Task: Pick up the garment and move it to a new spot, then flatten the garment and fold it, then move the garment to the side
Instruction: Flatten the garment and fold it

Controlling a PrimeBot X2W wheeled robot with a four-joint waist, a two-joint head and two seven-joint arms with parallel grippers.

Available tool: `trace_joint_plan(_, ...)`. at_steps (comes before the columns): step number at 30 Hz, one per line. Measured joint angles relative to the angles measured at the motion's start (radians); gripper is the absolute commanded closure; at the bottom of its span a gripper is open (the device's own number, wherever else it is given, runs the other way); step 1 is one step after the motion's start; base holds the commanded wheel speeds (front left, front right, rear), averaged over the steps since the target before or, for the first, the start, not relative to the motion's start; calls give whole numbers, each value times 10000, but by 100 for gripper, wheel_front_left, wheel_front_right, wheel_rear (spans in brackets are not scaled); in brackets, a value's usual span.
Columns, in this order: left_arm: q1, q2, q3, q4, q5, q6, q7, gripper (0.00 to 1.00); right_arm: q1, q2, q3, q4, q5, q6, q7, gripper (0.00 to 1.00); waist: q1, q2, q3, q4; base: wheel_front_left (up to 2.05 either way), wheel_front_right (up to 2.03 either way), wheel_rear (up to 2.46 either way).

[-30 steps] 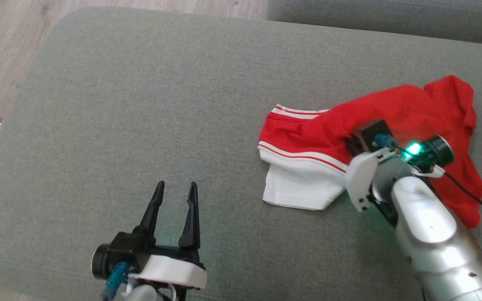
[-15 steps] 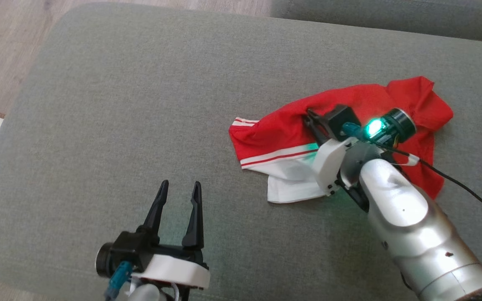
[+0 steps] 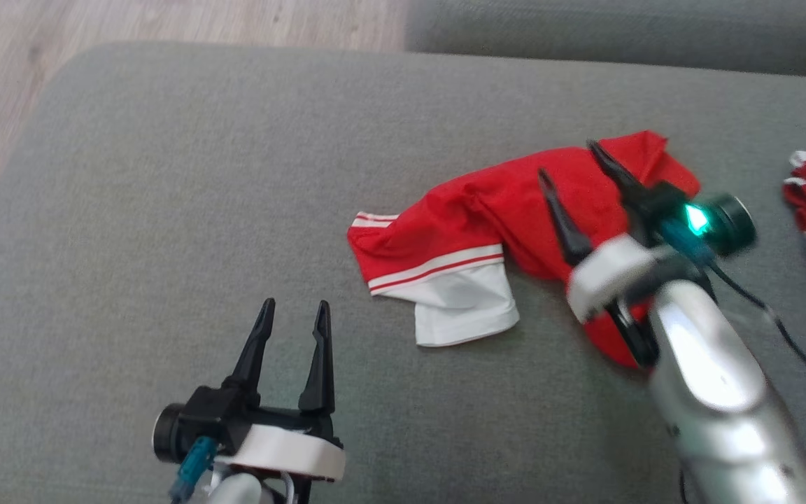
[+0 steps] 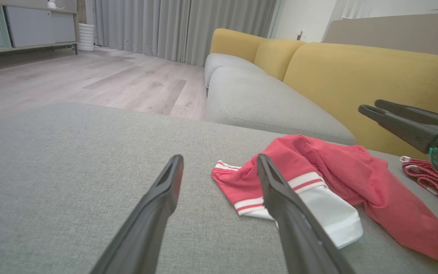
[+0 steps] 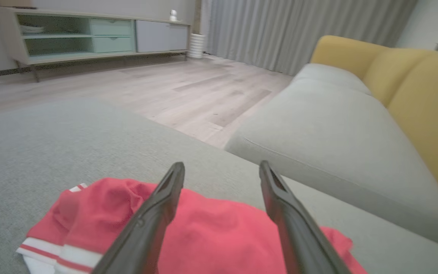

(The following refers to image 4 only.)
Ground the grey upholstered panel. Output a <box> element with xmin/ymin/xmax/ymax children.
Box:
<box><xmin>324</xmin><ymin>13</ymin><xmax>438</xmax><ymax>62</ymax></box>

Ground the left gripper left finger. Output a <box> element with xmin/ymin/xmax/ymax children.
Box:
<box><xmin>90</xmin><ymin>154</ymin><xmax>184</xmax><ymax>274</ymax></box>

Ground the large grey sofa seat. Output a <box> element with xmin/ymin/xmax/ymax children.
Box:
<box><xmin>0</xmin><ymin>102</ymin><xmax>438</xmax><ymax>274</ymax></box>

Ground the yellow sofa back cushion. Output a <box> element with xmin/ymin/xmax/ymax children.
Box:
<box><xmin>210</xmin><ymin>28</ymin><xmax>267</xmax><ymax>63</ymax></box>
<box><xmin>254</xmin><ymin>38</ymin><xmax>307</xmax><ymax>81</ymax></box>
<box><xmin>284</xmin><ymin>42</ymin><xmax>438</xmax><ymax>160</ymax></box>

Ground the grey curtain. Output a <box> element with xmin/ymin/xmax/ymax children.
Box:
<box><xmin>93</xmin><ymin>0</ymin><xmax>278</xmax><ymax>67</ymax></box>

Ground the grey sofa seat cushion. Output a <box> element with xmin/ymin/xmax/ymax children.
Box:
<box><xmin>206</xmin><ymin>67</ymin><xmax>356</xmax><ymax>145</ymax></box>
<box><xmin>205</xmin><ymin>53</ymin><xmax>269</xmax><ymax>88</ymax></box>

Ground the red white basketball jersey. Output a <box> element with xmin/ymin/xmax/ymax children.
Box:
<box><xmin>211</xmin><ymin>134</ymin><xmax>438</xmax><ymax>265</ymax></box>

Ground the red shorts white trim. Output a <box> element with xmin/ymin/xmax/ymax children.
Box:
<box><xmin>400</xmin><ymin>155</ymin><xmax>438</xmax><ymax>215</ymax></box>

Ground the grey and green sideboard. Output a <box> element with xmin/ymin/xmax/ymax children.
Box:
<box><xmin>0</xmin><ymin>0</ymin><xmax>79</xmax><ymax>66</ymax></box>

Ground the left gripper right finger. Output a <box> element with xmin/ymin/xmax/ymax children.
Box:
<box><xmin>256</xmin><ymin>153</ymin><xmax>356</xmax><ymax>274</ymax></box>

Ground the white ribbed cylinder appliance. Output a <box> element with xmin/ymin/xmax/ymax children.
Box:
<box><xmin>78</xmin><ymin>23</ymin><xmax>95</xmax><ymax>52</ymax></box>

